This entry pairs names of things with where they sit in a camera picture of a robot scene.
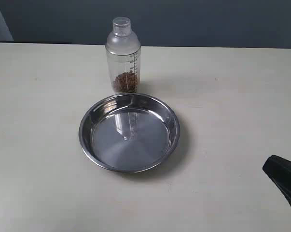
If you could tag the round stainless steel pan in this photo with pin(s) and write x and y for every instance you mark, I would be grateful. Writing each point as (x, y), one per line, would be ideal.
(129, 132)

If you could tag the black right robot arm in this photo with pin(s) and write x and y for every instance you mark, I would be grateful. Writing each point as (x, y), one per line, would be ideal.
(278, 170)

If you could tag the clear plastic shaker bottle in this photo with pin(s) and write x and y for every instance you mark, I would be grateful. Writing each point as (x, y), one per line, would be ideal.
(123, 50)

